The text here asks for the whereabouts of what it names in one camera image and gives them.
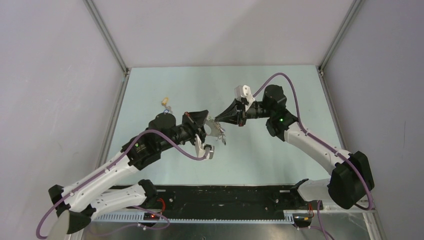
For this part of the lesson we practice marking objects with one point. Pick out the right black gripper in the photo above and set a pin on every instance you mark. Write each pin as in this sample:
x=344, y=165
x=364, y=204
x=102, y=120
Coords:
x=236, y=113

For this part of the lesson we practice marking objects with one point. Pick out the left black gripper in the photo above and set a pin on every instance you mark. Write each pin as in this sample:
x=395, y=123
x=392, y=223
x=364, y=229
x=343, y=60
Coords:
x=192, y=119

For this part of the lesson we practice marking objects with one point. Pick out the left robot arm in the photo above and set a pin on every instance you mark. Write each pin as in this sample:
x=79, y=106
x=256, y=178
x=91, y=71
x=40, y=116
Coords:
x=88, y=198

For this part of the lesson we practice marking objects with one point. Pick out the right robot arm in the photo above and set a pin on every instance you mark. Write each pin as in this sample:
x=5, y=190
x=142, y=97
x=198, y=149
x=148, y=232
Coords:
x=350, y=174

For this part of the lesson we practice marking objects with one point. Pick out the key with yellow tag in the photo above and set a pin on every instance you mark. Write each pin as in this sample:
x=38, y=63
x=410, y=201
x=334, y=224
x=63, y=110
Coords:
x=164, y=102

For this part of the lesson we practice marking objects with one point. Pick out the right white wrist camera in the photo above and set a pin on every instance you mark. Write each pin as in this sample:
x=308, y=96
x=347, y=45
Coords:
x=244, y=95

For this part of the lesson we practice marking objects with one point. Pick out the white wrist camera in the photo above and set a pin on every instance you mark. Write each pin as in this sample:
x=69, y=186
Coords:
x=244, y=95
x=203, y=151

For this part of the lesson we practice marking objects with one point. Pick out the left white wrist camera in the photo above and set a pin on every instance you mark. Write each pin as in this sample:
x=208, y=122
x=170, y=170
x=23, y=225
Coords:
x=203, y=151

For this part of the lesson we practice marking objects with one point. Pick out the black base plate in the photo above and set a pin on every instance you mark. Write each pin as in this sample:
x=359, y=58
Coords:
x=226, y=202

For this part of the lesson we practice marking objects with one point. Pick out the grey slotted cable duct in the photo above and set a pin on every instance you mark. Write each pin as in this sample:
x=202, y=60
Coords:
x=144, y=218

